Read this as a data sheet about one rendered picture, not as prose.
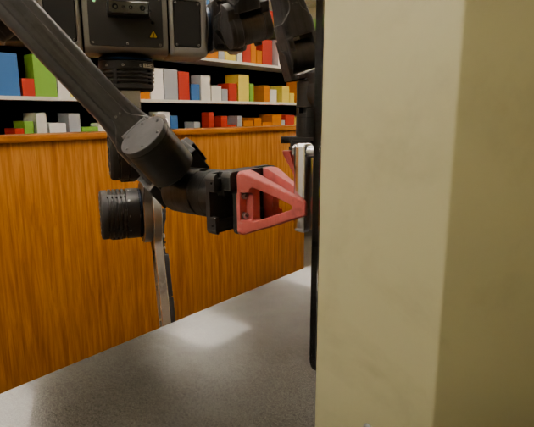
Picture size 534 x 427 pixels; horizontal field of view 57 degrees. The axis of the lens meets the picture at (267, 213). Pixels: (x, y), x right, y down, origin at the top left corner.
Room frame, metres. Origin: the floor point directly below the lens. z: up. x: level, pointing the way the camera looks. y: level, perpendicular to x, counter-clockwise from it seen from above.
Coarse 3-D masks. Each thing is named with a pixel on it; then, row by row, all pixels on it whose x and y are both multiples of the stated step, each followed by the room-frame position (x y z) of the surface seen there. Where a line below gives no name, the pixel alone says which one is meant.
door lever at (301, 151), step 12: (300, 144) 0.48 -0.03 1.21; (300, 156) 0.48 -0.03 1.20; (312, 156) 0.48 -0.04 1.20; (300, 168) 0.48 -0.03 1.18; (312, 168) 0.49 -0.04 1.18; (300, 180) 0.48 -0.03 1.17; (312, 180) 0.49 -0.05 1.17; (300, 192) 0.48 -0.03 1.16; (312, 192) 0.49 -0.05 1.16; (312, 204) 0.49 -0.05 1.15; (300, 228) 0.48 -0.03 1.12
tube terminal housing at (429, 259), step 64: (384, 0) 0.38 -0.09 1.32; (448, 0) 0.35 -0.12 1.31; (512, 0) 0.35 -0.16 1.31; (384, 64) 0.38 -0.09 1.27; (448, 64) 0.35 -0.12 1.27; (512, 64) 0.35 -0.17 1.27; (384, 128) 0.38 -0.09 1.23; (448, 128) 0.35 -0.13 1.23; (512, 128) 0.35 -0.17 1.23; (320, 192) 0.41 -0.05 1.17; (384, 192) 0.38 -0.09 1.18; (448, 192) 0.34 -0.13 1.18; (512, 192) 0.35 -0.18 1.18; (320, 256) 0.41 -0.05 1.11; (384, 256) 0.37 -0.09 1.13; (448, 256) 0.34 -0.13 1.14; (512, 256) 0.35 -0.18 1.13; (320, 320) 0.41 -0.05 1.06; (384, 320) 0.37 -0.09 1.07; (448, 320) 0.34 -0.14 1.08; (512, 320) 0.35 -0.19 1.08; (320, 384) 0.41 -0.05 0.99; (384, 384) 0.37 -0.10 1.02; (448, 384) 0.34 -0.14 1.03; (512, 384) 0.35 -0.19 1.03
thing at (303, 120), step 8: (296, 112) 0.97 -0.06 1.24; (312, 112) 0.94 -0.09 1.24; (296, 120) 0.97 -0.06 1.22; (304, 120) 0.95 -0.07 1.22; (312, 120) 0.94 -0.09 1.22; (296, 128) 0.97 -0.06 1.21; (304, 128) 0.95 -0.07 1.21; (312, 128) 0.94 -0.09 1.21; (288, 136) 0.97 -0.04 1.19; (296, 136) 0.97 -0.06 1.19; (304, 136) 0.95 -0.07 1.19; (312, 136) 0.94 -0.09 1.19
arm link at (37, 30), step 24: (0, 0) 0.63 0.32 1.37; (24, 0) 0.64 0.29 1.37; (24, 24) 0.63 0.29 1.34; (48, 24) 0.64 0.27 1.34; (48, 48) 0.63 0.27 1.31; (72, 48) 0.64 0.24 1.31; (72, 72) 0.63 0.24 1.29; (96, 72) 0.64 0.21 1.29; (96, 96) 0.63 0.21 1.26; (120, 96) 0.64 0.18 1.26; (120, 120) 0.63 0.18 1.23; (120, 144) 0.62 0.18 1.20
